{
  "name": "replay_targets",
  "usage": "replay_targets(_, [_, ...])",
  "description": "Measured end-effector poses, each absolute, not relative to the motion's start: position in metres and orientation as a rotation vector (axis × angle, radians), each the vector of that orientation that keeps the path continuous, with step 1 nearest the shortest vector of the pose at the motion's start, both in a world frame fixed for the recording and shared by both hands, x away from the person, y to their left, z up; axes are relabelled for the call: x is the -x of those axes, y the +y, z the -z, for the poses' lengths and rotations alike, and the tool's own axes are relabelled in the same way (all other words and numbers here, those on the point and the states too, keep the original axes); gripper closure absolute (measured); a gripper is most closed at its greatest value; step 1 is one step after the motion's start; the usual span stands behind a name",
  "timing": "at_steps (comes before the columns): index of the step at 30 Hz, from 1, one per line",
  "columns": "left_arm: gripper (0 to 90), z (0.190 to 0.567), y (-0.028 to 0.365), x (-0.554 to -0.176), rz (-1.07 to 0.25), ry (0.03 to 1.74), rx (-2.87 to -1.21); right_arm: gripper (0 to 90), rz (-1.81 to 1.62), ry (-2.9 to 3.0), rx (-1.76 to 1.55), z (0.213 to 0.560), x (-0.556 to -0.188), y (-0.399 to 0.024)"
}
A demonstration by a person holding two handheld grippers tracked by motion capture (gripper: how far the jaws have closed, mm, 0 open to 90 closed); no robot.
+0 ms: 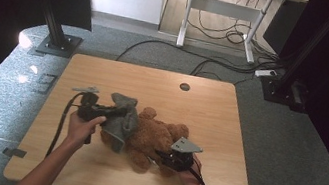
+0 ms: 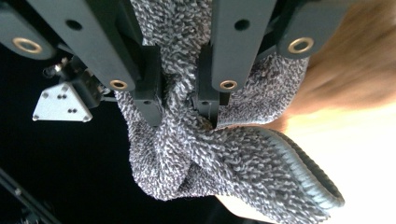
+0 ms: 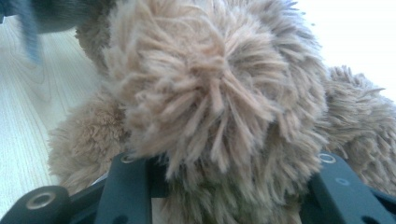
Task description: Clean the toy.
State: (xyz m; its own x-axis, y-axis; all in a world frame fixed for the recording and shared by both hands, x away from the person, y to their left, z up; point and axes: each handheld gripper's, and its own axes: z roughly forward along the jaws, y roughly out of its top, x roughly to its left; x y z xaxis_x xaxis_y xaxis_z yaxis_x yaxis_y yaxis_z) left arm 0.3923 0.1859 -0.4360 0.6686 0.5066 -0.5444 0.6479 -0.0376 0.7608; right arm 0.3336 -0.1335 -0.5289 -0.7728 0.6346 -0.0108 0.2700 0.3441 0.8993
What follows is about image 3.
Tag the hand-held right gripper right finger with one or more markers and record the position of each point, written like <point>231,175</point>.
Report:
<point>308,199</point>

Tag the grey knit scarf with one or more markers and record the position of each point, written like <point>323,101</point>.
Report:
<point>56,15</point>

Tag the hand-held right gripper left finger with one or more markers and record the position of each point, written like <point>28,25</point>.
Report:
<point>157,180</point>

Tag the brown plush teddy bear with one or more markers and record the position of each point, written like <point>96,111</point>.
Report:
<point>218,109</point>

